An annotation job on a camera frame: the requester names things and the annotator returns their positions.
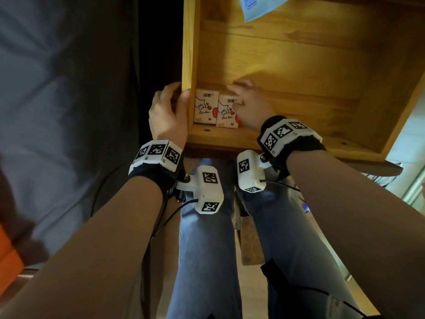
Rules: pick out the person's left leg in jeans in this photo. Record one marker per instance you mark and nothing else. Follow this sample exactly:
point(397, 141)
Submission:
point(206, 262)

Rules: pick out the small white drink carton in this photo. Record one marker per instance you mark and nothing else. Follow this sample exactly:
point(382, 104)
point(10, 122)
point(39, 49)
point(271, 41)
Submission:
point(225, 116)
point(206, 107)

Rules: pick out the left marker wrist band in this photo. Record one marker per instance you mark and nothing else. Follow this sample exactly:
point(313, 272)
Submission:
point(158, 156)

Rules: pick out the person's left hand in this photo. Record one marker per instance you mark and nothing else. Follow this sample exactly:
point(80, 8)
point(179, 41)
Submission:
point(166, 121)

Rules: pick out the orange object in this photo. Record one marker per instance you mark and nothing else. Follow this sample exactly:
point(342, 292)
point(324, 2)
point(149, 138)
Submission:
point(10, 262)

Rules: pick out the grey fabric sheet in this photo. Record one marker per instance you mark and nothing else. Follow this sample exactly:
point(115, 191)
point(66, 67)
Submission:
point(59, 106)

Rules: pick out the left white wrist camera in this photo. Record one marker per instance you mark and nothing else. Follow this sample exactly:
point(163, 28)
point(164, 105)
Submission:
point(209, 191)

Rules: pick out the person's right hand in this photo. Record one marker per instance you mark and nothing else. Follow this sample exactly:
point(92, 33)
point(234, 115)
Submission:
point(254, 107)

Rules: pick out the person's left thumb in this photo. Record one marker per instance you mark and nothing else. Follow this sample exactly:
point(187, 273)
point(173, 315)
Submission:
point(184, 100)

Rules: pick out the person's right leg in jeans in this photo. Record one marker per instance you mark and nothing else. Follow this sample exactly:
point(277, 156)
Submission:
point(289, 235)

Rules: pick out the marker wrist band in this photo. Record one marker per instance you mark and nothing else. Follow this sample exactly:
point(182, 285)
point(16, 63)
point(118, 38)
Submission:
point(158, 156)
point(285, 132)

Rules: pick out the wooden stool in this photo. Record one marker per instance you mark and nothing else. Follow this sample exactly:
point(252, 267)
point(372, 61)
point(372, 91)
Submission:
point(250, 239)

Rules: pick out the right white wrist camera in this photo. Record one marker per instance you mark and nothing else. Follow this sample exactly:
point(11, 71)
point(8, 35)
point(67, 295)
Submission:
point(248, 172)

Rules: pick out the person's left forearm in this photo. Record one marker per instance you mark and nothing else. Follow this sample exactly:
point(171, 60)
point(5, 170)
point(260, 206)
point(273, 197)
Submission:
point(96, 249)

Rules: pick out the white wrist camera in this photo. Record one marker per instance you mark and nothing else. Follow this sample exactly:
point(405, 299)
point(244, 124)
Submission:
point(209, 191)
point(248, 172)

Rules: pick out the person's right forearm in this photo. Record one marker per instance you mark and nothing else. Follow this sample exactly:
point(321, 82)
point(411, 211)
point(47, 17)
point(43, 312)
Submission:
point(358, 222)

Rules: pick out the person's right fingers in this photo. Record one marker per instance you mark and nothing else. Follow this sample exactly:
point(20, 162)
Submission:
point(242, 86)

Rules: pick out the wooden box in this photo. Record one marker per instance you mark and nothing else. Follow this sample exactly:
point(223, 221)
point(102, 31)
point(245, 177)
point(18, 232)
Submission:
point(285, 69)

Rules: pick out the light blue paper packet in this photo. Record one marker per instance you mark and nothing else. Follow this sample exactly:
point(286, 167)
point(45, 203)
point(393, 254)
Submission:
point(257, 6)

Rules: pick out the right marker wrist band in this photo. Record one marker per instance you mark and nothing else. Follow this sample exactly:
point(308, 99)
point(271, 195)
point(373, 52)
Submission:
point(285, 132)

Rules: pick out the person's leg in jeans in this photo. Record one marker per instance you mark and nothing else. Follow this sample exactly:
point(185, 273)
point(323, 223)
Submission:
point(206, 262)
point(289, 235)

